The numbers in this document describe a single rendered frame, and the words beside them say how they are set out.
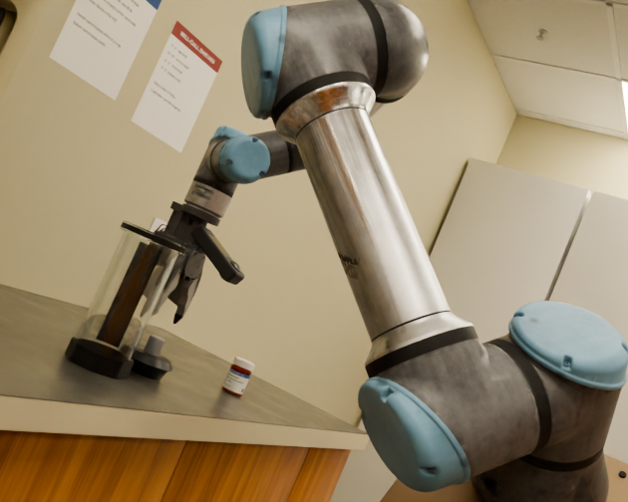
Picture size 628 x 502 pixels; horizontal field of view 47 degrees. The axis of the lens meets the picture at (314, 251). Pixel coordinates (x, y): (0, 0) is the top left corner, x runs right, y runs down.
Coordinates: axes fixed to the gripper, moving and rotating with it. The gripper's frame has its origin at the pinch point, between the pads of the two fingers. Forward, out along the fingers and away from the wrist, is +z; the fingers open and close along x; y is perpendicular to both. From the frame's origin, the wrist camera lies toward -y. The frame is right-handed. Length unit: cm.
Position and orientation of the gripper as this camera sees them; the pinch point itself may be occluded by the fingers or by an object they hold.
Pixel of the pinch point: (164, 321)
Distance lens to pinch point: 129.4
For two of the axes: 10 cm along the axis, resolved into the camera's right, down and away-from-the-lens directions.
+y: -8.9, -3.7, 2.5
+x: -2.0, -1.6, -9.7
